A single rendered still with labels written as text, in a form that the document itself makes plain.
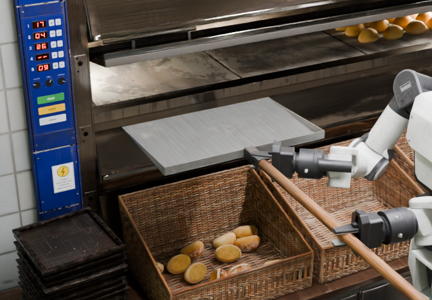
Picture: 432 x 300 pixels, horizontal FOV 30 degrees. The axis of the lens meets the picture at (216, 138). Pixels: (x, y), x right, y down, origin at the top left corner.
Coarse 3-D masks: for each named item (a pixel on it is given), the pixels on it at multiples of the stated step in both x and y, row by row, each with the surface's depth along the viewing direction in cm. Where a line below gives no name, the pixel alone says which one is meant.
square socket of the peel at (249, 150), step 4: (244, 148) 243; (248, 148) 243; (252, 148) 243; (244, 152) 243; (248, 152) 241; (244, 156) 244; (248, 156) 241; (248, 160) 242; (252, 160) 239; (256, 160) 237; (260, 160) 236; (256, 164) 237
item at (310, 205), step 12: (264, 168) 234; (276, 180) 228; (288, 180) 226; (288, 192) 223; (300, 192) 220; (312, 204) 214; (324, 216) 209; (348, 240) 200; (360, 252) 196; (372, 252) 194; (372, 264) 192; (384, 264) 190; (384, 276) 188; (396, 276) 186; (396, 288) 185; (408, 288) 182
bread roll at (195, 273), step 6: (192, 264) 288; (198, 264) 288; (186, 270) 286; (192, 270) 286; (198, 270) 287; (204, 270) 289; (186, 276) 285; (192, 276) 285; (198, 276) 286; (192, 282) 285; (198, 282) 287
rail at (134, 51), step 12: (360, 12) 294; (372, 12) 296; (384, 12) 299; (288, 24) 282; (300, 24) 284; (312, 24) 286; (216, 36) 270; (228, 36) 272; (240, 36) 274; (144, 48) 260; (156, 48) 262; (168, 48) 264
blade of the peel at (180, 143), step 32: (128, 128) 262; (160, 128) 262; (192, 128) 262; (224, 128) 262; (256, 128) 262; (288, 128) 262; (320, 128) 257; (160, 160) 243; (192, 160) 243; (224, 160) 242
